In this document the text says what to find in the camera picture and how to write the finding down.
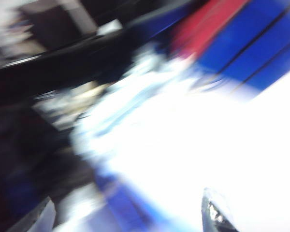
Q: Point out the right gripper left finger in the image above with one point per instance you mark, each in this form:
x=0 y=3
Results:
x=36 y=217

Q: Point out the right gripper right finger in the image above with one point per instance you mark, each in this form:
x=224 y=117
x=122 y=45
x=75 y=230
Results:
x=215 y=212

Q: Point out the Rubik's cube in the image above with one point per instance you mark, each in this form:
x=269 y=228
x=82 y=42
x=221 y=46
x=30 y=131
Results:
x=244 y=48

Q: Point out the white paper sheet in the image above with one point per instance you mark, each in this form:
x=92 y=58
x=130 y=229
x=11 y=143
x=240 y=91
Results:
x=183 y=145

